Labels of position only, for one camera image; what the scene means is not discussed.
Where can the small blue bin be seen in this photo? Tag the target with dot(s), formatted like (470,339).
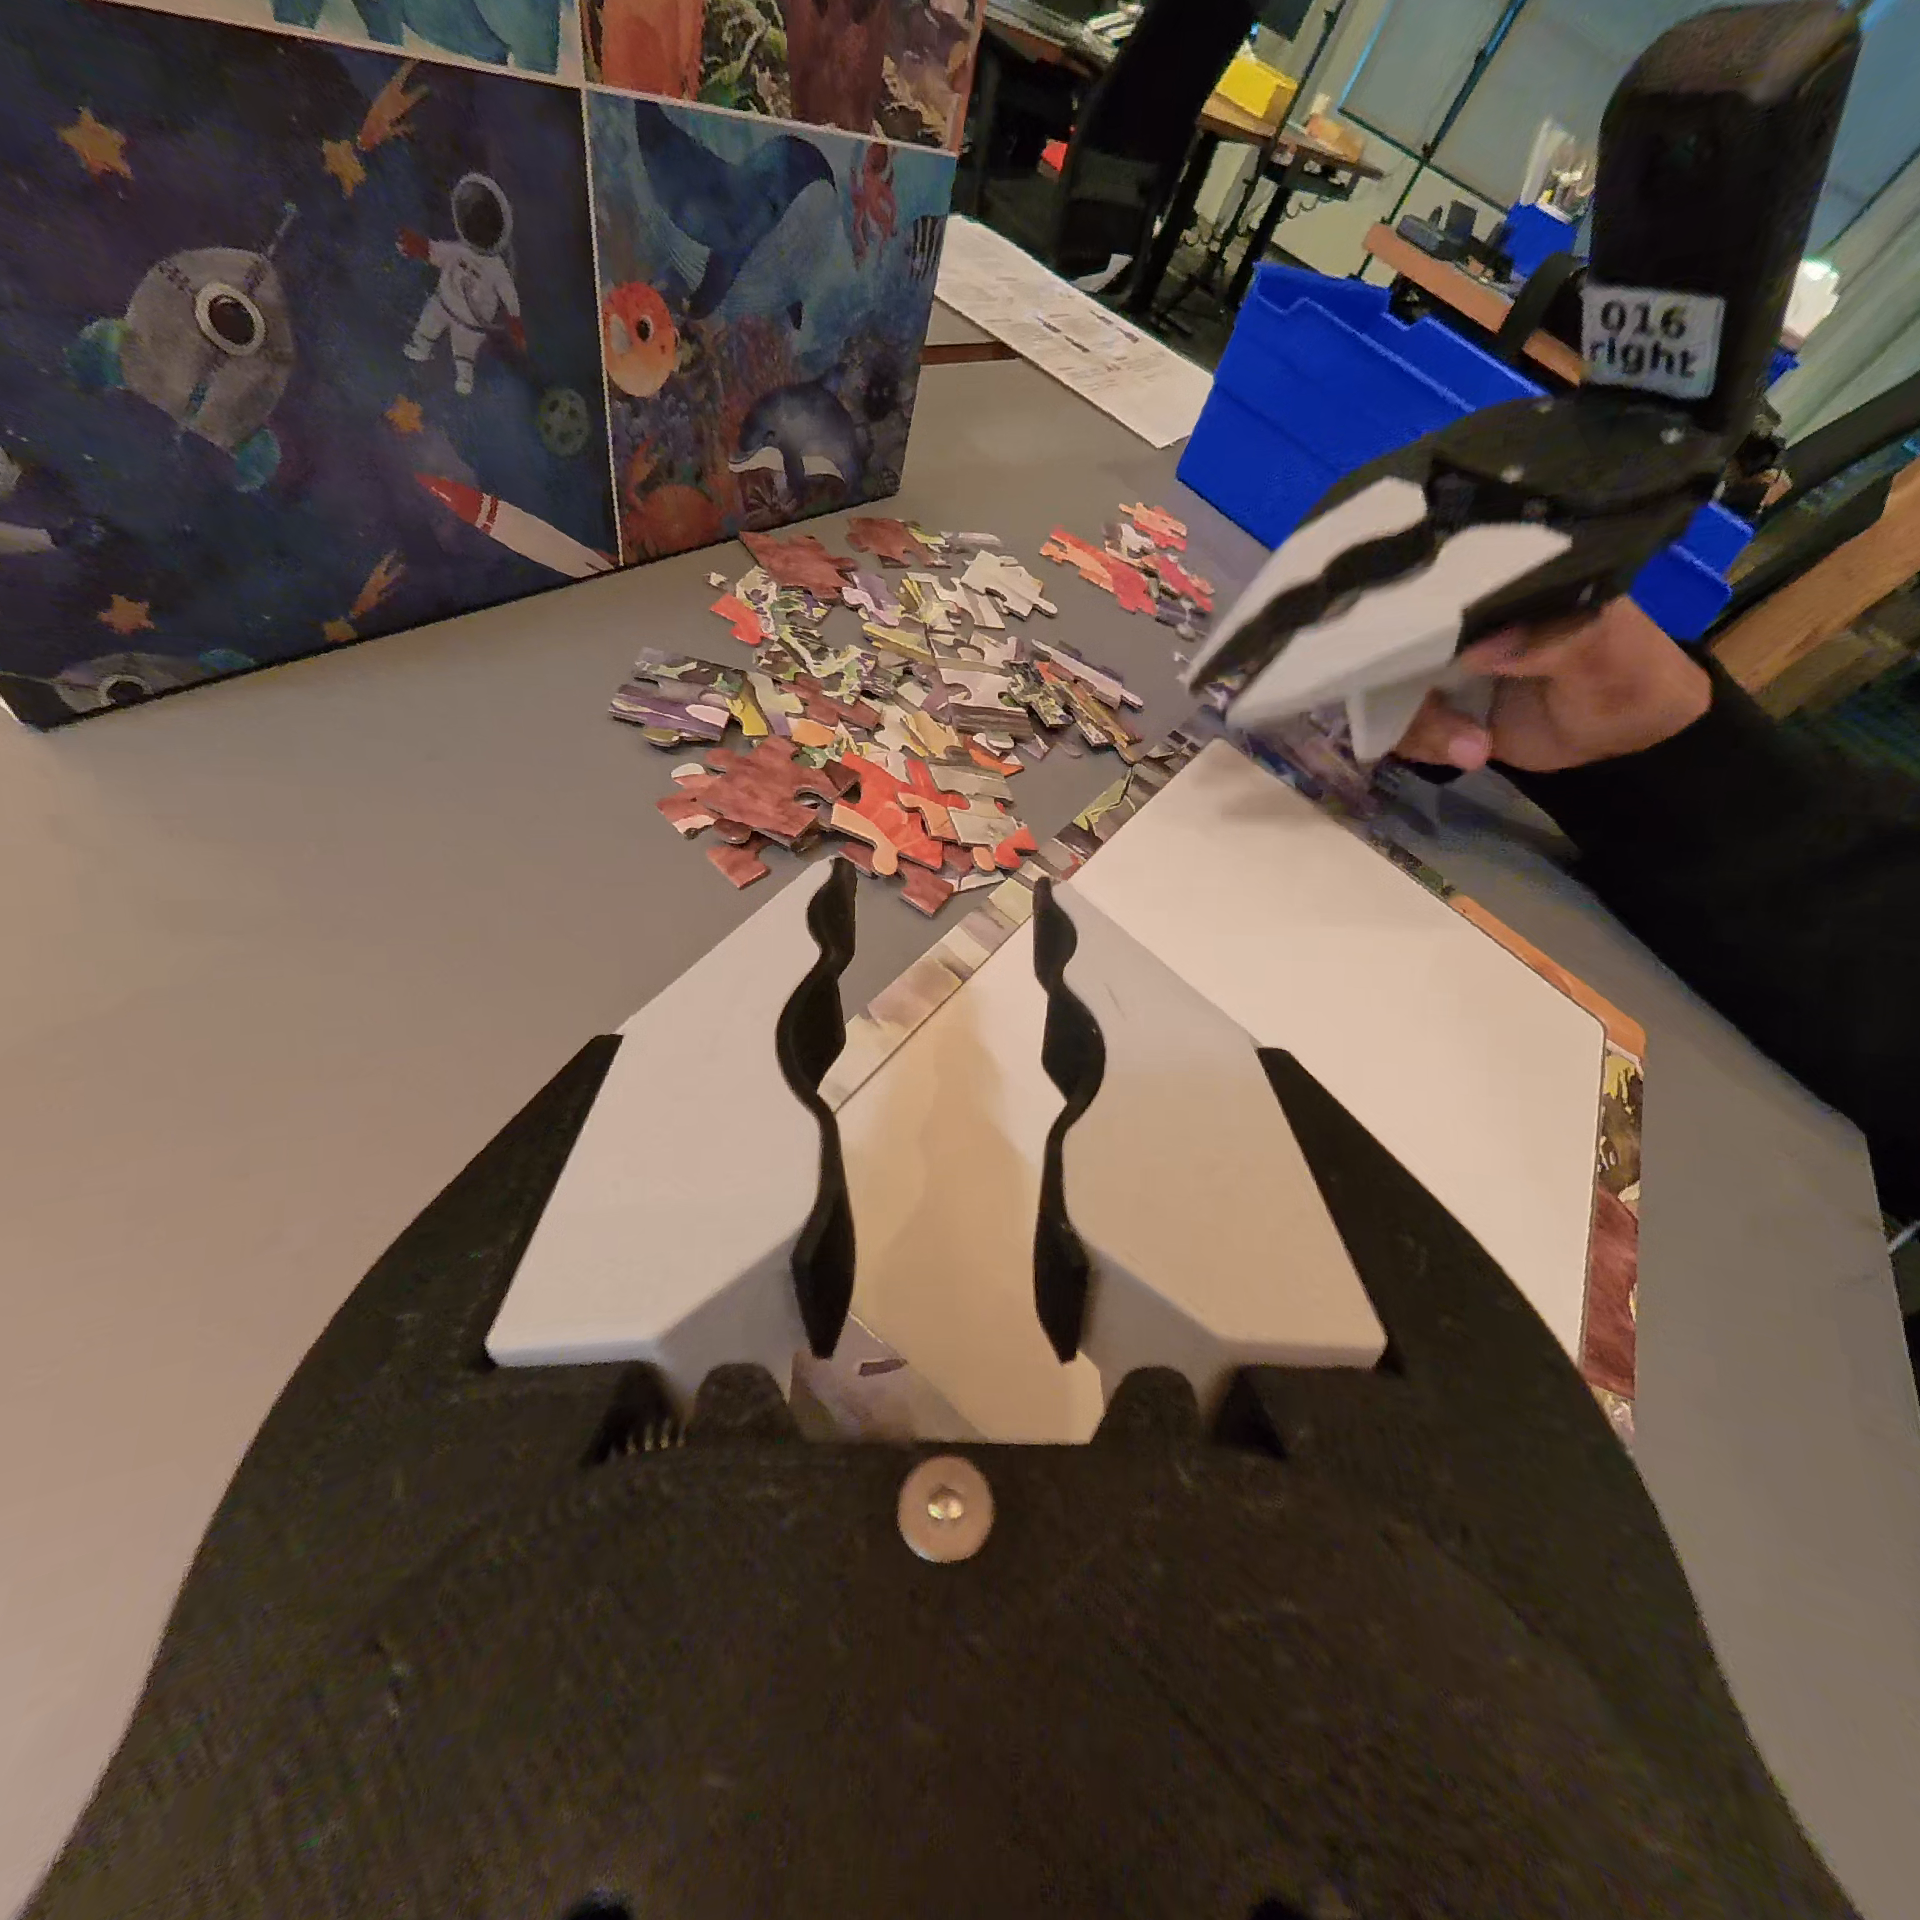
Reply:
(1546,240)

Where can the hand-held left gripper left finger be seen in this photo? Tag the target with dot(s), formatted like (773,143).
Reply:
(645,1186)

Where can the illustrated cardboard puzzle box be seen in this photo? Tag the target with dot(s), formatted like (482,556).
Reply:
(375,331)

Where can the printed paper sheet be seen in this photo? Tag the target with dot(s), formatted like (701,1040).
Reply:
(1066,324)

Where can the person's right forearm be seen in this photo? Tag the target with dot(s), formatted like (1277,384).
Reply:
(1771,869)

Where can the small yellow box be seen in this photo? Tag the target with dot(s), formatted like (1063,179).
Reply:
(1250,91)

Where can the blue plastic bin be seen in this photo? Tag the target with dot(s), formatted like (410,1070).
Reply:
(1320,389)

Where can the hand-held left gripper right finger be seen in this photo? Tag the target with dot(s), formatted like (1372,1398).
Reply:
(1214,1200)

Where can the black office chair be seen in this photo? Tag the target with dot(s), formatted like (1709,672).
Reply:
(1149,120)

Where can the wooden beam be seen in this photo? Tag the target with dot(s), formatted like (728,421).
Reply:
(1822,580)

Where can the background wooden desk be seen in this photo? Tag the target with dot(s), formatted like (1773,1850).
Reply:
(1307,181)

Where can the jigsaw puzzle frame board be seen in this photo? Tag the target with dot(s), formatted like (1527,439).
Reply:
(1350,962)

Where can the pile of jigsaw puzzle pieces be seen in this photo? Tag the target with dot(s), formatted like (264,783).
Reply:
(886,720)

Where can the person's right hand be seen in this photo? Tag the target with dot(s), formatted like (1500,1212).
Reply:
(1589,692)

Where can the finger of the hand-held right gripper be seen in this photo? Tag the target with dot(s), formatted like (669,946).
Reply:
(1395,638)
(1335,540)

